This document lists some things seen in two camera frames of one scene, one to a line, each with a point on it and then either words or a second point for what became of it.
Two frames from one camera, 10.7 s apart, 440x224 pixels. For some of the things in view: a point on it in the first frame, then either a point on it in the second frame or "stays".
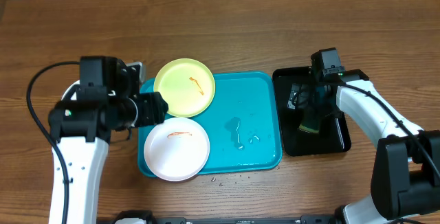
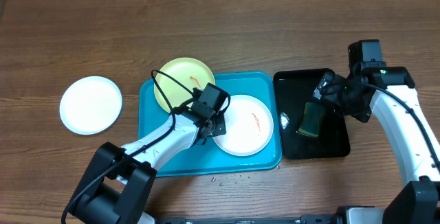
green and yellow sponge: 310,119 stays
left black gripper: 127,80 to 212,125
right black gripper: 313,104 to 323,88
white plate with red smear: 177,149 to 249,126
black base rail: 304,220 stays
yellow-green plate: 187,85 stays
